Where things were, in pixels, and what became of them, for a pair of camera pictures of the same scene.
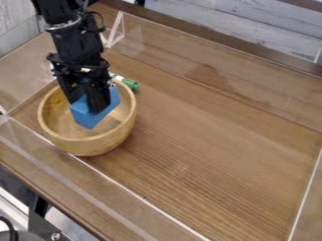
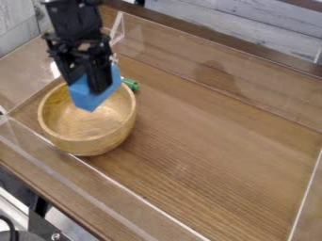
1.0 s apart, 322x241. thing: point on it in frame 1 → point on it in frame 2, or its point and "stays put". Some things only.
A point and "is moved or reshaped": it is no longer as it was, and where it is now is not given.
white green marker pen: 132,84 stays put
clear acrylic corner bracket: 117,31 stays put
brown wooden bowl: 68,136 stays put
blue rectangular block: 88,119 is moved or reshaped
